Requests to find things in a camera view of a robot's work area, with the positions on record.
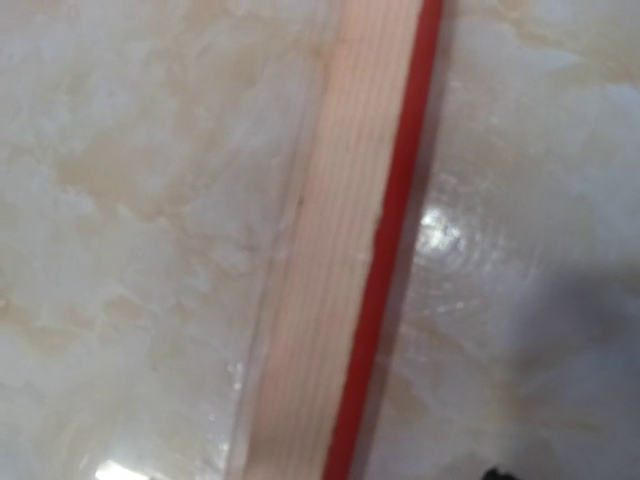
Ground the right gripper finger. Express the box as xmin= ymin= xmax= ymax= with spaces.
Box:
xmin=482 ymin=467 xmax=520 ymax=480

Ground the wooden red photo frame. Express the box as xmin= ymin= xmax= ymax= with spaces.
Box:
xmin=234 ymin=1 xmax=442 ymax=479

